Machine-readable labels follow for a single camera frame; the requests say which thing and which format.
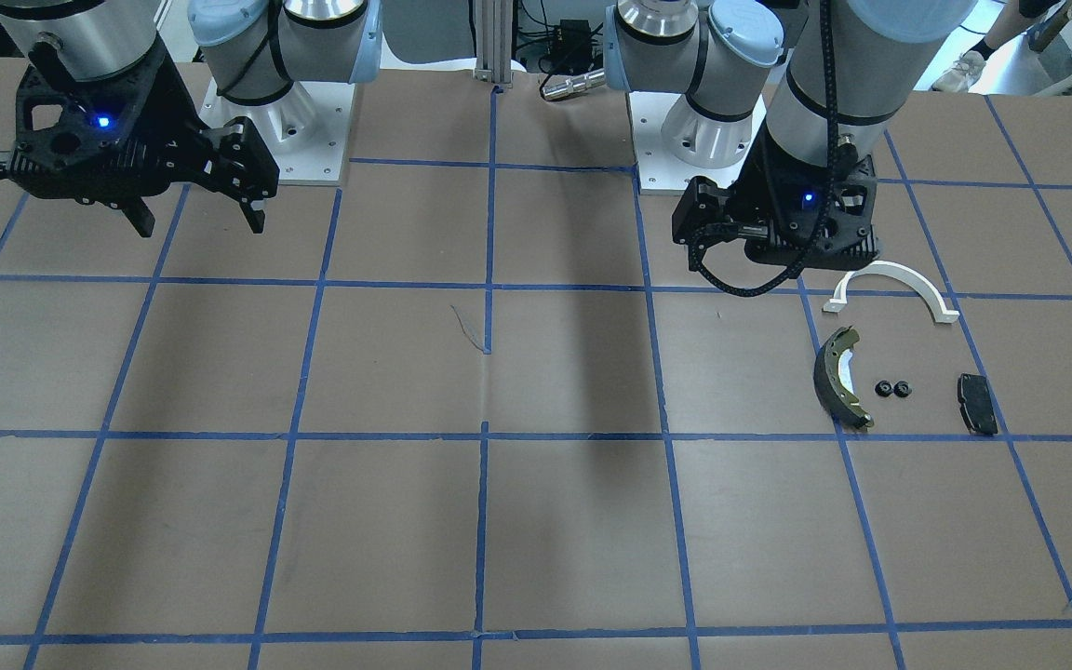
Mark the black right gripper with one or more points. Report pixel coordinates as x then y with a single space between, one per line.
167 113

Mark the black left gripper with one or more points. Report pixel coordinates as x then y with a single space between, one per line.
757 189

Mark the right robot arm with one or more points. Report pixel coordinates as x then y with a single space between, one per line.
256 51

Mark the green brake shoe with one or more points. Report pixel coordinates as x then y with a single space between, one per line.
833 384

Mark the white curved plastic part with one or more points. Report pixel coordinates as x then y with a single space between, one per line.
938 308

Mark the black brake pad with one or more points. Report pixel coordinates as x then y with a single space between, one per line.
976 405

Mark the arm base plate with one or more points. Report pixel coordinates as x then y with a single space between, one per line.
306 131
685 167

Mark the aluminium frame post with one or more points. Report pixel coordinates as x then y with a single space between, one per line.
494 24

